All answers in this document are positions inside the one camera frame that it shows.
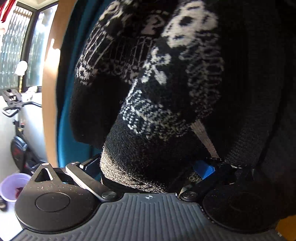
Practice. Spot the black exercise bike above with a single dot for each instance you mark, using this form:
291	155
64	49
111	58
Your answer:
18	148

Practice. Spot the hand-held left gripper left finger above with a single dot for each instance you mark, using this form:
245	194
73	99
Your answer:
89	165

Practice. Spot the black framed window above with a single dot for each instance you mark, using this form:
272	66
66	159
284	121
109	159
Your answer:
13	46

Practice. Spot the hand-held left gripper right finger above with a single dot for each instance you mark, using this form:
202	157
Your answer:
204	169

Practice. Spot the purple plastic basin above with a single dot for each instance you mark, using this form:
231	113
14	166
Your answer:
10	185

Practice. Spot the white globe lamp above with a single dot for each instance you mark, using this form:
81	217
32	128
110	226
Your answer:
21	67

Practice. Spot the black white patterned knit sweater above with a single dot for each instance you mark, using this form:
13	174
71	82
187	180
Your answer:
161	69

